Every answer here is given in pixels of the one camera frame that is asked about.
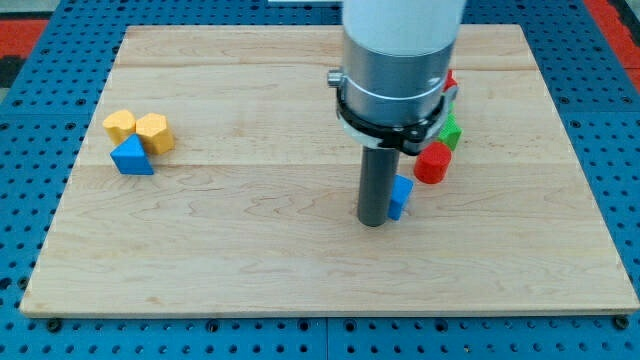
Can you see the blue cube block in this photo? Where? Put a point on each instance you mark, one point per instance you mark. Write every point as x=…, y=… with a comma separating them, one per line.
x=401, y=191

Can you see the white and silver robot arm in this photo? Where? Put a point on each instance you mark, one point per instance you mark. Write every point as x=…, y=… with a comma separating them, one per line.
x=390, y=87

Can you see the red block behind arm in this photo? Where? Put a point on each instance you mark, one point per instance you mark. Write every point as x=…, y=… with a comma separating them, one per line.
x=450, y=81

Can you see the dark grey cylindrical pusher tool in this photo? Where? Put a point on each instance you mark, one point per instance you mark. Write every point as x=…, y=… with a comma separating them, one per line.
x=378, y=170

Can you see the wooden board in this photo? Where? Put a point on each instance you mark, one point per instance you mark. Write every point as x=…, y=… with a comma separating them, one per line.
x=253, y=213

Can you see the red cylinder block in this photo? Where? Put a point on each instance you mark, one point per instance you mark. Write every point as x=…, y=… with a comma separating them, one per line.
x=432, y=163

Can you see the green block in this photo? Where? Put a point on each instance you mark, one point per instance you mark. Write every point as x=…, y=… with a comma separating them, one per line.
x=451, y=132

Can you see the yellow hexagon block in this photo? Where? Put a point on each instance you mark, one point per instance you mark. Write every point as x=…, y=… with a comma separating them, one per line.
x=155, y=133

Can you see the blue triangle block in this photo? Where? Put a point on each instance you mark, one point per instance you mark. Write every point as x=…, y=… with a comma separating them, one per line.
x=130, y=157

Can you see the yellow heart block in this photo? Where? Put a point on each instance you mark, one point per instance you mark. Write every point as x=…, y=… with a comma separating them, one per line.
x=119, y=125

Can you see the black ring clamp on arm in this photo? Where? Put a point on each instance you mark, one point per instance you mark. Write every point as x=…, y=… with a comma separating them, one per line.
x=409, y=139

